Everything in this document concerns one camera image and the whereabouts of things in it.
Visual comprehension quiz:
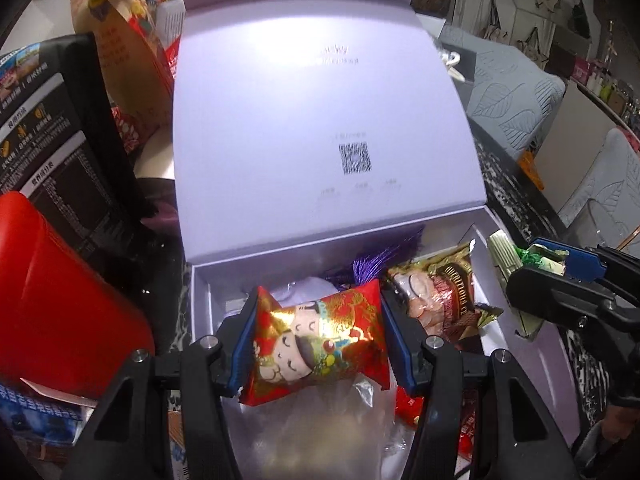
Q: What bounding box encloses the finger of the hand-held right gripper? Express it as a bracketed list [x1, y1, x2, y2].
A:
[505, 266, 640, 333]
[530, 237, 640, 306]

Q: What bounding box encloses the canvas tote bag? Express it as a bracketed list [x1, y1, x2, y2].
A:
[517, 25, 548, 61]
[482, 0, 516, 43]

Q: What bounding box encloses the green cream striped packet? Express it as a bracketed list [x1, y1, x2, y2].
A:
[487, 230, 571, 341]

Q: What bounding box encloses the brown gold snack packet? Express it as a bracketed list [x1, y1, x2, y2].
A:
[387, 240, 503, 346]

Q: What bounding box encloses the clear bag with cream cord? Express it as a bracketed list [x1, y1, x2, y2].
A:
[240, 375, 416, 480]

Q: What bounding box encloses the purple cloth pouch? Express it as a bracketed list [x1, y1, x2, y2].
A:
[277, 274, 343, 303]

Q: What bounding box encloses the black printed food bag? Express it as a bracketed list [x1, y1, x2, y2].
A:
[0, 35, 151, 271]

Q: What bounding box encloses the printed kraft paper bag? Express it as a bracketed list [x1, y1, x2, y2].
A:
[57, 0, 176, 156]

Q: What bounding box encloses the purple tassel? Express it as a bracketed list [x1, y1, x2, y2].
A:
[325, 227, 426, 288]

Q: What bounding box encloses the lavender gift box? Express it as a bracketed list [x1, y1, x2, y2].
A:
[172, 0, 583, 480]

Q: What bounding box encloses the orange plastic bag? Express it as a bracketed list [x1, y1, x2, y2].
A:
[517, 150, 546, 191]

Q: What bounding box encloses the chair with leaf cover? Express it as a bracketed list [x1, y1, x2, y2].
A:
[467, 52, 566, 161]

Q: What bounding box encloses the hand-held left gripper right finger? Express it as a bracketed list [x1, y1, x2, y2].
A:
[380, 290, 581, 480]

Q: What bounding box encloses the red plastic container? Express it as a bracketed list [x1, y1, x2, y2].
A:
[0, 192, 156, 401]

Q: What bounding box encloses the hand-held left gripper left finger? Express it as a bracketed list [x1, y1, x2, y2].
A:
[60, 287, 261, 480]

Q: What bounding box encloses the chair with pink clip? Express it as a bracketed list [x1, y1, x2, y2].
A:
[557, 127, 640, 241]

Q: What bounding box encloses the white cabinet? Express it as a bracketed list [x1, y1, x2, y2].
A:
[535, 82, 631, 206]

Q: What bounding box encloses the red snack packet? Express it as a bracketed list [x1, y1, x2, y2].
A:
[394, 385, 478, 463]

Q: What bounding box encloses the red printed sachet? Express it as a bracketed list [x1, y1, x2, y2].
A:
[237, 280, 392, 406]

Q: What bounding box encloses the row of bottles and jars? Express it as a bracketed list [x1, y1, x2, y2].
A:
[570, 55, 640, 126]

